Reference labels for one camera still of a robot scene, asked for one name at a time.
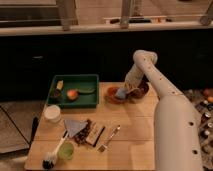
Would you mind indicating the white cup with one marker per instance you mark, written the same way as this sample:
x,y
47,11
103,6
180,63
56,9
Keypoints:
x,y
53,113

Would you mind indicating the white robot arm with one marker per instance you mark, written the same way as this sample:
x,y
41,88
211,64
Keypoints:
x,y
176,141

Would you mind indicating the green cucumber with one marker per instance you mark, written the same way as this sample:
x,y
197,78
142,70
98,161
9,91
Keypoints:
x,y
86,91

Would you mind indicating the red bowl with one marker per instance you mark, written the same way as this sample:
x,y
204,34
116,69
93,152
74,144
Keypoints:
x,y
110,96

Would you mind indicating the dark round item in tray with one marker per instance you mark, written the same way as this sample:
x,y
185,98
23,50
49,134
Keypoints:
x,y
55,95

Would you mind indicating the green cup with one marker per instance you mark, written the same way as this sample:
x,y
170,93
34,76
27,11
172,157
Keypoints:
x,y
66,151

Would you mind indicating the grey triangular cloth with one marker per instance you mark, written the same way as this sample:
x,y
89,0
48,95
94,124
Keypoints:
x,y
73,127

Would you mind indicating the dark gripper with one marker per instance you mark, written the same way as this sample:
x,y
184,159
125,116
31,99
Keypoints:
x,y
141,91

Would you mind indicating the brown patterned packet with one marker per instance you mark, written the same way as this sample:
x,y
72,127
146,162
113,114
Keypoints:
x,y
80,138

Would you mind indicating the white dish brush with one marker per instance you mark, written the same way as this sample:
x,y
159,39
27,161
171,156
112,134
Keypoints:
x,y
50,158

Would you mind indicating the green plastic tray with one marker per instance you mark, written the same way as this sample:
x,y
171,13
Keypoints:
x,y
82,81

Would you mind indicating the orange peach fruit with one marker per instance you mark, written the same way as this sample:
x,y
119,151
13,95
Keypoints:
x,y
72,94

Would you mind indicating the blue sponge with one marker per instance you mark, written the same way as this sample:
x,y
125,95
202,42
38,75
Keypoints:
x,y
121,93

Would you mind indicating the white box with black pen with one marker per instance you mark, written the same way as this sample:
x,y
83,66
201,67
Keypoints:
x,y
95,132

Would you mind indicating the silver fork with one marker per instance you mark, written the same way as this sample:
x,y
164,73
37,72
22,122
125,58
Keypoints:
x,y
104,146

